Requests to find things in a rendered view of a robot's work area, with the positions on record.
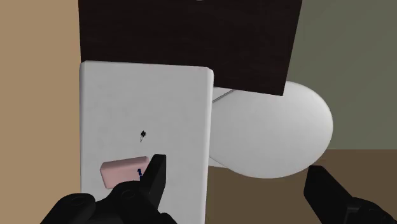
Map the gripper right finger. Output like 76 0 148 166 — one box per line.
303 165 397 224

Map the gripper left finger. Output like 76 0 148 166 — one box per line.
40 153 178 224

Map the pink soap bar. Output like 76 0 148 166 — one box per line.
99 155 151 190

